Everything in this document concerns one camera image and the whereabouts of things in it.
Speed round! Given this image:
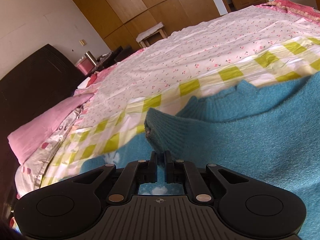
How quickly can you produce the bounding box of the checkered floral bed sheet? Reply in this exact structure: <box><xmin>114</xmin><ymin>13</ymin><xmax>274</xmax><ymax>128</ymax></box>
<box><xmin>15</xmin><ymin>5</ymin><xmax>319</xmax><ymax>197</ymax></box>

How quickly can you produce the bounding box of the small wooden stool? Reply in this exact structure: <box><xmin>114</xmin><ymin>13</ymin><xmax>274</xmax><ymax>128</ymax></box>
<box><xmin>136</xmin><ymin>22</ymin><xmax>168</xmax><ymax>48</ymax></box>

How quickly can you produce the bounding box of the teal knit sweater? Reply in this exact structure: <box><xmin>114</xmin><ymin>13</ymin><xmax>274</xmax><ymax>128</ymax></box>
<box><xmin>80</xmin><ymin>74</ymin><xmax>319</xmax><ymax>239</ymax></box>

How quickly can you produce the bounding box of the wooden wardrobe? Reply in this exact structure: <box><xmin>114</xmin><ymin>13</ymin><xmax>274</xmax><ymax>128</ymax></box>
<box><xmin>72</xmin><ymin>0</ymin><xmax>230</xmax><ymax>50</ymax></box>

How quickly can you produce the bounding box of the pink storage box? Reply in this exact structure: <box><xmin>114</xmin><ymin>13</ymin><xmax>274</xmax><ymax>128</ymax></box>
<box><xmin>75</xmin><ymin>56</ymin><xmax>95</xmax><ymax>75</ymax></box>

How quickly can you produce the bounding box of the pink red blanket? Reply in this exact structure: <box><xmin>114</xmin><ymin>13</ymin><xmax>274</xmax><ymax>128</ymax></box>
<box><xmin>257</xmin><ymin>0</ymin><xmax>320</xmax><ymax>25</ymax></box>

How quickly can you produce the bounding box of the dark wooden headboard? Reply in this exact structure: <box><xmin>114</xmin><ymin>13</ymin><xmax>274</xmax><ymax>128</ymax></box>
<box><xmin>1</xmin><ymin>44</ymin><xmax>85</xmax><ymax>224</ymax></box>

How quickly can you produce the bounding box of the steel thermos cup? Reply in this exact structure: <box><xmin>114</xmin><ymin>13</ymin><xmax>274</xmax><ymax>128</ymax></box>
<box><xmin>85</xmin><ymin>51</ymin><xmax>98</xmax><ymax>66</ymax></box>

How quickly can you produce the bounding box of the dark bedside table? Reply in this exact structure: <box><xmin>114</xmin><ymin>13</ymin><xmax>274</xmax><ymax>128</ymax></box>
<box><xmin>95</xmin><ymin>46</ymin><xmax>135</xmax><ymax>72</ymax></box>

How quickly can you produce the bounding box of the beige wall switch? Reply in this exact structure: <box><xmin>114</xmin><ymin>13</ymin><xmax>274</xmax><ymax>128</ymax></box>
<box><xmin>79</xmin><ymin>40</ymin><xmax>86</xmax><ymax>46</ymax></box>

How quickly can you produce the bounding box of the pink pillow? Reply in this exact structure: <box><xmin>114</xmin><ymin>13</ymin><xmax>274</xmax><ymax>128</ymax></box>
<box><xmin>8</xmin><ymin>94</ymin><xmax>93</xmax><ymax>165</ymax></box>

